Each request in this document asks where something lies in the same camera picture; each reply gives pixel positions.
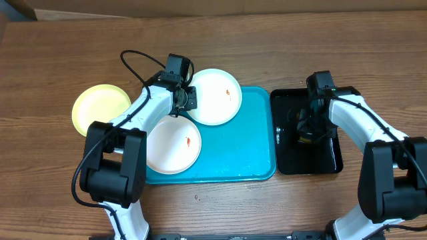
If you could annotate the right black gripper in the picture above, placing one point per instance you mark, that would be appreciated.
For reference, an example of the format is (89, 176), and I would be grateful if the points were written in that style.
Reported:
(307, 126)

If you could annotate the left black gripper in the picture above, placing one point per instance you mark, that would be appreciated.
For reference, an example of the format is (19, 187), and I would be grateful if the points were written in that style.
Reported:
(193, 100)

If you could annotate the green yellow sponge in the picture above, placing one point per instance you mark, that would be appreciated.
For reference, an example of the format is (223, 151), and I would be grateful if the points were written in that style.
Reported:
(306, 137)

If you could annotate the white plate top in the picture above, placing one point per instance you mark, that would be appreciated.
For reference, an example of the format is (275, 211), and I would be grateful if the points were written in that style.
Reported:
(219, 97)

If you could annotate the white plate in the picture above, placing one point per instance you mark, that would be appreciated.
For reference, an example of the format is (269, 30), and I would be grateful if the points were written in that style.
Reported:
(219, 97)
(173, 146)

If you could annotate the yellow plate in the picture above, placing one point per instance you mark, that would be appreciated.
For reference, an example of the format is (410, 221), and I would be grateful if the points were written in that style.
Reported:
(98, 103)

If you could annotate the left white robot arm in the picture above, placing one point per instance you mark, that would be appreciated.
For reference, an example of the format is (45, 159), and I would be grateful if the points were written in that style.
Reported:
(113, 168)

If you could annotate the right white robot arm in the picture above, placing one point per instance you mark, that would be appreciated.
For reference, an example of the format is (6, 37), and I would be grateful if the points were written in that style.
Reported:
(392, 183)

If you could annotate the black water tray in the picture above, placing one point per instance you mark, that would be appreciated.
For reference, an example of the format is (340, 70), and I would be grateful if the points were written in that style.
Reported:
(293, 156)

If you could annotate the teal plastic tray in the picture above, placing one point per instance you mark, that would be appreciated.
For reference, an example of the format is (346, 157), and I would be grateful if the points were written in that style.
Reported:
(242, 149)

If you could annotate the cardboard sheet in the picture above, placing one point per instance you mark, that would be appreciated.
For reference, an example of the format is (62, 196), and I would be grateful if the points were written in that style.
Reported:
(178, 8)

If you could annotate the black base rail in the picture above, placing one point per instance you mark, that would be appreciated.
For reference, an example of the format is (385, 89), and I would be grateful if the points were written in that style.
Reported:
(295, 235)

